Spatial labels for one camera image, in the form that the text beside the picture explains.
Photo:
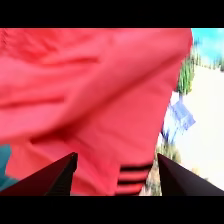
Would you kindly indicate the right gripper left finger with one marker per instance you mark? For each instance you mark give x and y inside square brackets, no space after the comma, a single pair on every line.
[53,180]

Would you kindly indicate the red garment with black stripes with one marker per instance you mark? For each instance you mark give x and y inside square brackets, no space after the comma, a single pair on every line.
[100,100]

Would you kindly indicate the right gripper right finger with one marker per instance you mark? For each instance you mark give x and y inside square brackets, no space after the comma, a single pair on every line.
[180,181]

